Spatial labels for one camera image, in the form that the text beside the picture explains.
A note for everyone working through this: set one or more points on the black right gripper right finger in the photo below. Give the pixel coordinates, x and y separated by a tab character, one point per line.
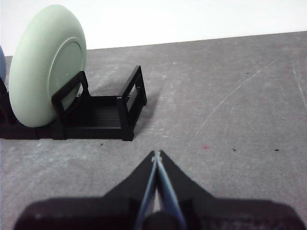
227	213

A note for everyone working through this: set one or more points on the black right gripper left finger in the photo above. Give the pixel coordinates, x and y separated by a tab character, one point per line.
96	213

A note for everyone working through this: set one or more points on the pale green round plate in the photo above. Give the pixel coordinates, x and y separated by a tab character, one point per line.
36	72

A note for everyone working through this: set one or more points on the pale blue round plate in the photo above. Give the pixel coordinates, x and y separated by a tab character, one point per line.
2	64

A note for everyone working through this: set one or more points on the black plastic plate rack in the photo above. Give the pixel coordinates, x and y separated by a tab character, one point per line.
96	119

